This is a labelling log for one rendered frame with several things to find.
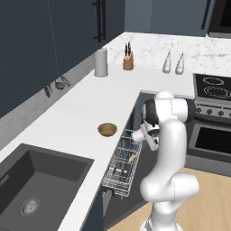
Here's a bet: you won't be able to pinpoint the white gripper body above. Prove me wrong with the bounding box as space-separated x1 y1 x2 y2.
131 128 160 152

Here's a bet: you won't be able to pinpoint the brown wooden bowl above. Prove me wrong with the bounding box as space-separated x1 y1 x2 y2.
97 122 118 138

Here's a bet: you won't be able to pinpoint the small wooden piece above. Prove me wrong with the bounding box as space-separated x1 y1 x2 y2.
128 153 138 165

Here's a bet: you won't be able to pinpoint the grey oven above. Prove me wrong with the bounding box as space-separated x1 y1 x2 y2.
185 98 231 178

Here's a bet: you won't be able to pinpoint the grey shaker bottle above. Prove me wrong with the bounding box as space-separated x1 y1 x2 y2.
174 51 186 76
162 50 173 74

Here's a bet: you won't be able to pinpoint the wooden knife block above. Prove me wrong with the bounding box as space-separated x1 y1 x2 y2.
122 41 135 71

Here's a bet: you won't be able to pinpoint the black hob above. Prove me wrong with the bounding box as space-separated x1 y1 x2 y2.
192 72 231 101

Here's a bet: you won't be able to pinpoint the dark blue base cupboard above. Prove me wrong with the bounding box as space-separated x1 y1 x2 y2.
80 183 106 231

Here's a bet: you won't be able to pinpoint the white paper towel roll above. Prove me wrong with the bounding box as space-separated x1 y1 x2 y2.
93 47 109 78

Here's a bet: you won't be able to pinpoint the grey hanging spatula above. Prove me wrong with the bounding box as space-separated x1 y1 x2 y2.
60 75 72 88

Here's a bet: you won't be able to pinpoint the grey hanging ladle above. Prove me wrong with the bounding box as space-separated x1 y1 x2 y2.
54 79 66 91

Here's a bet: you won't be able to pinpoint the dark hanging tool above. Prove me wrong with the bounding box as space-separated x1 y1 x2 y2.
44 84 53 98

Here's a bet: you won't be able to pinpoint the dark grey sink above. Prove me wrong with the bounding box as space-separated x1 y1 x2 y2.
0 143 96 231

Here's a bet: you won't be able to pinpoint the black microwave oven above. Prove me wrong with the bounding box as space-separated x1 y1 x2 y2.
207 0 231 39

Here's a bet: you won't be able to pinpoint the wire dishwasher rack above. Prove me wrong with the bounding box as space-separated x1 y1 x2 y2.
101 128 143 199

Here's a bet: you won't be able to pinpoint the grey-blue wall cupboards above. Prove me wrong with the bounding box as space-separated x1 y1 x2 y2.
124 0 211 38

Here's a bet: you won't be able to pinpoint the black cupboard handle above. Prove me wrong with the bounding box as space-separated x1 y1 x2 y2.
92 0 102 43
200 0 212 31

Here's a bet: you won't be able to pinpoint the dark blue wall cupboards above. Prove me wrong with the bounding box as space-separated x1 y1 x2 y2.
0 0 126 119

